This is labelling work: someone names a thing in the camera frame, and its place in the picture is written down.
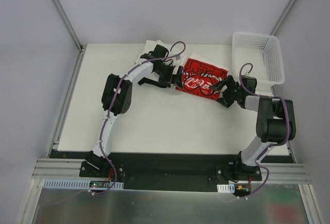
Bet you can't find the white t shirt red print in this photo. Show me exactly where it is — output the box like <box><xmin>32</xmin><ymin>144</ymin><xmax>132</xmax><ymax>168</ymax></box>
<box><xmin>175</xmin><ymin>53</ymin><xmax>229</xmax><ymax>100</ymax></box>

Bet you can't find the black t shirt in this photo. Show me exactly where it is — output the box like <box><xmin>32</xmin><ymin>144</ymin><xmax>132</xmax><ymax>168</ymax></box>
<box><xmin>138</xmin><ymin>77</ymin><xmax>171</xmax><ymax>89</ymax></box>

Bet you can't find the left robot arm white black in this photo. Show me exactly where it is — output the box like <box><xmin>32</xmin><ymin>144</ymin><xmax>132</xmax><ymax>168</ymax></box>
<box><xmin>86</xmin><ymin>41</ymin><xmax>186</xmax><ymax>177</ymax></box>

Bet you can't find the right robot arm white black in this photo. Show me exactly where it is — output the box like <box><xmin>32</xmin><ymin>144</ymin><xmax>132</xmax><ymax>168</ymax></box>
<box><xmin>210</xmin><ymin>75</ymin><xmax>296</xmax><ymax>180</ymax></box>

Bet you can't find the white plastic basket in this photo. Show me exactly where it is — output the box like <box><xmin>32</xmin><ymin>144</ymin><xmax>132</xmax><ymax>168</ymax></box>
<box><xmin>232</xmin><ymin>32</ymin><xmax>285</xmax><ymax>86</ymax></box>

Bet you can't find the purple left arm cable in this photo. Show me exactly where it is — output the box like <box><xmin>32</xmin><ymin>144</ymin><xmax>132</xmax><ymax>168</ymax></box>
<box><xmin>99</xmin><ymin>41</ymin><xmax>187</xmax><ymax>183</ymax></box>

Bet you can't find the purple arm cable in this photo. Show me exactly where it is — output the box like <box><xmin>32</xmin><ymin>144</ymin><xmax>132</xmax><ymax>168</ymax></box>
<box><xmin>239</xmin><ymin>63</ymin><xmax>290</xmax><ymax>195</ymax></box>
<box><xmin>99</xmin><ymin>41</ymin><xmax>187</xmax><ymax>183</ymax></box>

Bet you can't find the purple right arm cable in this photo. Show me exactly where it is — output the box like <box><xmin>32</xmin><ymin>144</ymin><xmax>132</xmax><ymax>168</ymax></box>
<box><xmin>239</xmin><ymin>63</ymin><xmax>290</xmax><ymax>195</ymax></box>

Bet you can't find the aluminium side rail right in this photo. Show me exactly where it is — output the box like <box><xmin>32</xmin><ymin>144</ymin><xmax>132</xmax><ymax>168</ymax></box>
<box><xmin>286</xmin><ymin>141</ymin><xmax>296</xmax><ymax>163</ymax></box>

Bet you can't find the white slotted cable duct right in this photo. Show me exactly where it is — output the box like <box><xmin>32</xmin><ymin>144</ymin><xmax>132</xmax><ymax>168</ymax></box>
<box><xmin>217</xmin><ymin>183</ymin><xmax>251</xmax><ymax>194</ymax></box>

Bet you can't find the white slotted cable duct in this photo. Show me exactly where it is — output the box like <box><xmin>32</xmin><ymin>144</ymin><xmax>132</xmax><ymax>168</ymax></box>
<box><xmin>43</xmin><ymin>179</ymin><xmax>124</xmax><ymax>191</ymax></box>
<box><xmin>217</xmin><ymin>183</ymin><xmax>251</xmax><ymax>194</ymax></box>

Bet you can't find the aluminium frame post left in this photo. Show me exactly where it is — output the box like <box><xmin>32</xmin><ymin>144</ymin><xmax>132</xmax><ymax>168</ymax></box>
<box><xmin>51</xmin><ymin>0</ymin><xmax>84</xmax><ymax>51</ymax></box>

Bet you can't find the aluminium frame post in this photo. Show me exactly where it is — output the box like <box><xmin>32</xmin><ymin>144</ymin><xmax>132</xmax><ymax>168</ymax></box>
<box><xmin>270</xmin><ymin>0</ymin><xmax>299</xmax><ymax>37</ymax></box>
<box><xmin>51</xmin><ymin>0</ymin><xmax>84</xmax><ymax>51</ymax></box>

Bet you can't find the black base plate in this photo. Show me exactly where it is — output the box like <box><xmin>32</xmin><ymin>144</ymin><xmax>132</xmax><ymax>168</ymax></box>
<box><xmin>78</xmin><ymin>151</ymin><xmax>263</xmax><ymax>191</ymax></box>

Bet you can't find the aluminium frame post right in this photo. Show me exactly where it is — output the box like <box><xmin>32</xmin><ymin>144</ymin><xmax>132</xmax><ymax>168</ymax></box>
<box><xmin>270</xmin><ymin>0</ymin><xmax>299</xmax><ymax>37</ymax></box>

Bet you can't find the aluminium front rail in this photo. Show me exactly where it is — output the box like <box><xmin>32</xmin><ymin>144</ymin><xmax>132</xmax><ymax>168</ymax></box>
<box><xmin>32</xmin><ymin>159</ymin><xmax>312</xmax><ymax>184</ymax></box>

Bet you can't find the white slotted cable duct left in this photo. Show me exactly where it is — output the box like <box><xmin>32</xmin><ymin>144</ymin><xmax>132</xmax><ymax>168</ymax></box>
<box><xmin>43</xmin><ymin>179</ymin><xmax>124</xmax><ymax>191</ymax></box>

